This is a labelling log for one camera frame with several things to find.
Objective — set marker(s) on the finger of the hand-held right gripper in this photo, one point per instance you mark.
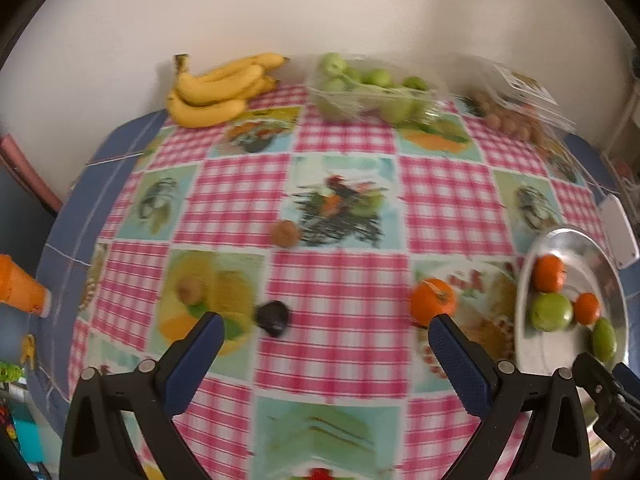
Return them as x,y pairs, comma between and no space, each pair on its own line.
612,410

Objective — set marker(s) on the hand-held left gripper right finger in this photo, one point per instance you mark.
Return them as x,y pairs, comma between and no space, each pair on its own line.
457,360

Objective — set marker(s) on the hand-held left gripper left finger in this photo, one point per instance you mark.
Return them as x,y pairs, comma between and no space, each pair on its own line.
197,355

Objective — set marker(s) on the orange mandarin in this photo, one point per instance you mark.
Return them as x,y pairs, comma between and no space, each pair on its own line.
432,302
586,308
548,273

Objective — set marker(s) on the oblong green jujube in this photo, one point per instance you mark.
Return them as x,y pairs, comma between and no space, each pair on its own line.
603,340

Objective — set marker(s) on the green apple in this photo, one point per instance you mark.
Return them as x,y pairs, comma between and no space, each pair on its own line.
550,311

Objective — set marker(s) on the round metal plate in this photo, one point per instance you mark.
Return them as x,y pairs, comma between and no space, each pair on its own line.
580,255

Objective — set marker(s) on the bag of green apples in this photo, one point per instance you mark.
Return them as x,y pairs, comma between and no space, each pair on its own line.
370,100

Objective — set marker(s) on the brown kiwi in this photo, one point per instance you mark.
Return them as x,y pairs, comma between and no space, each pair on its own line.
286,233
190,291

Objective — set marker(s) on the dark purple plum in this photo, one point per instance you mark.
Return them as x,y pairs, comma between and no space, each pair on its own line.
272,317

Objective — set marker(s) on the checkered picture-print tablecloth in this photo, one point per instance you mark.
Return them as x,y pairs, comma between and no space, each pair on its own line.
340,280

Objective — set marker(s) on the small yellow banana toy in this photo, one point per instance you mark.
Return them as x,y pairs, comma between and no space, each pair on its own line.
27,350

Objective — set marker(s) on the white plastic device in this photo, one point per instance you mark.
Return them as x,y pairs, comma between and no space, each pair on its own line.
620,232

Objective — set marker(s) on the teal box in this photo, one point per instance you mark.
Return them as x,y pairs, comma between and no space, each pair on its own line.
27,432

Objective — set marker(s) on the orange plastic cup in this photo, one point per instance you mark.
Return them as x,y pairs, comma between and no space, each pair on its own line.
22,287

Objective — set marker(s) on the green packet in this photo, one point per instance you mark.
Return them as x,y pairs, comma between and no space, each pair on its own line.
10,372

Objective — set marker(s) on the dark grey cabinet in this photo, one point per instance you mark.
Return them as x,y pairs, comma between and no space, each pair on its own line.
20,220

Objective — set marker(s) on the bunch of yellow bananas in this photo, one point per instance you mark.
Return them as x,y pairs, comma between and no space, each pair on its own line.
210,110

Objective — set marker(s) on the pack of brown kiwis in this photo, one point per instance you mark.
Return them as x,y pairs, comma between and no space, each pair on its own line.
510,120

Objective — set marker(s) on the pink rolled mat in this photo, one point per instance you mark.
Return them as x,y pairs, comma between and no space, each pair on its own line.
30,170

